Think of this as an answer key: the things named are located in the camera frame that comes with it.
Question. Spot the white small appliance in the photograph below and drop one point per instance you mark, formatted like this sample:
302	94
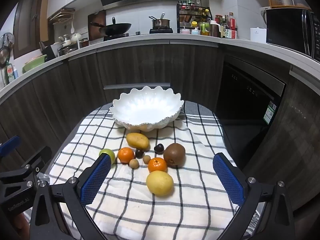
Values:
257	35

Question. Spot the brown kiwi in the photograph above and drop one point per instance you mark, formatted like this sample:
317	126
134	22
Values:
174	153

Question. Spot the green energy label sticker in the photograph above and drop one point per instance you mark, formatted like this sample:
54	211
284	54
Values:
270	112

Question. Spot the yellow lemon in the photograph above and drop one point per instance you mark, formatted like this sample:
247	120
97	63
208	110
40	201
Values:
160	183

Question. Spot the white condiment pot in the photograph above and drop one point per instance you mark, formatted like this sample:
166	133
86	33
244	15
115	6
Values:
185	31
195	32

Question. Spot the wooden hanging dish rack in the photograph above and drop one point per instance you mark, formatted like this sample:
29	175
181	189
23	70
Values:
62	15

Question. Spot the orange tangerine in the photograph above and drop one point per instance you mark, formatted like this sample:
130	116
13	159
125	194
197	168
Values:
126	155
157	165

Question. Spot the black spice rack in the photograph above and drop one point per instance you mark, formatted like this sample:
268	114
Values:
177	17

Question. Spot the dark wood kitchen cabinet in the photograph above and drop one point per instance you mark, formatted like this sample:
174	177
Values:
140	62

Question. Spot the black microwave oven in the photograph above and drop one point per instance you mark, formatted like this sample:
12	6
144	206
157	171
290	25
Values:
287	30

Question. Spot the green lid jar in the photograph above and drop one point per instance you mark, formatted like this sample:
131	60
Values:
204	28

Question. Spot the black gas stove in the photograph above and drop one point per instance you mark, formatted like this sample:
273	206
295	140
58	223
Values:
161	30

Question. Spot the brown longan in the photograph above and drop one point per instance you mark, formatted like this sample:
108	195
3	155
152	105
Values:
146	159
133	163

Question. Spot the white scalloped bowl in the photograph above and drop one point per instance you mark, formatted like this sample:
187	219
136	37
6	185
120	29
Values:
147	110

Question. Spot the dark chestnut right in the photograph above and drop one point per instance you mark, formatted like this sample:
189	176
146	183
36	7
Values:
158	149

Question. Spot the yellow lid jar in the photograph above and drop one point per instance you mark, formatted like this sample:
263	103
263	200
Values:
194	25

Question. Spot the black wok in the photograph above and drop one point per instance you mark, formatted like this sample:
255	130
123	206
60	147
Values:
117	28

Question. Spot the steel pot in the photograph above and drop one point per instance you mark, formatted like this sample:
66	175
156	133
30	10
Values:
68	50

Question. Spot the white hanging spatula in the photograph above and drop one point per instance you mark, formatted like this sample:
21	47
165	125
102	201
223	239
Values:
72	28

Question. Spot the checked white kitchen towel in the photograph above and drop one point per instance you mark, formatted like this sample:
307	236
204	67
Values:
190	200

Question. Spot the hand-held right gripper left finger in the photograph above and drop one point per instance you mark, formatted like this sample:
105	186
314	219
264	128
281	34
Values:
96	180

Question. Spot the dish soap bottle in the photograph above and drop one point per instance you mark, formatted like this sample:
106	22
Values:
11	72

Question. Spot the row of spice jars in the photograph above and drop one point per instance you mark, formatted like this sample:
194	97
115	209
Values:
193	11

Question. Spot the hanging metal strainer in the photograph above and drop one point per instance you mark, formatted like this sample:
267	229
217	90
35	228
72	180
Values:
5	52

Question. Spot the dark cherry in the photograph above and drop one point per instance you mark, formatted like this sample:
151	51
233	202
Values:
139	153

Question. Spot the brown cutting board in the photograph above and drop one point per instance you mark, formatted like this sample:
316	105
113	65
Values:
96	17

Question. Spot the white glass teapot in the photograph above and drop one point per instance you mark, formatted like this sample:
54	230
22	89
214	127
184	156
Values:
65	40

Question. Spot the green basin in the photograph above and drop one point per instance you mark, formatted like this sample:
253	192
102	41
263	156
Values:
33	63

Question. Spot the brown wooden door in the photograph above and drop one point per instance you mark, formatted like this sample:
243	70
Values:
27	25

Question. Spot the black knife block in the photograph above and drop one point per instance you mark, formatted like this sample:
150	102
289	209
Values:
51	51

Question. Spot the black built-in dishwasher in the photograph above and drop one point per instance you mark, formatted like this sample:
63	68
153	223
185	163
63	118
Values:
240	92

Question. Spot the yellow mango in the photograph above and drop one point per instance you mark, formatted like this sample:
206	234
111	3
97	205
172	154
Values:
137	140

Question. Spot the green apple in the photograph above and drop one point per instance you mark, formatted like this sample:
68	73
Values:
106	151

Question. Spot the glass jar red contents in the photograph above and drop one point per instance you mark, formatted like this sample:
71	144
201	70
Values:
85	42

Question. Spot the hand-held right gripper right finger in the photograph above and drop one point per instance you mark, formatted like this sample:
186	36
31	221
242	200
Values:
228	180

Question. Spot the steel saucepan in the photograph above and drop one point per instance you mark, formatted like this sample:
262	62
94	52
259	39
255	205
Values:
161	23

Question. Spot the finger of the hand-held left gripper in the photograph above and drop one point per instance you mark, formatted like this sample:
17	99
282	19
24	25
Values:
37	160
10	143

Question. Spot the cluster of sauce bottles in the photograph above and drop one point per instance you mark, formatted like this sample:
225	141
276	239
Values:
226	28

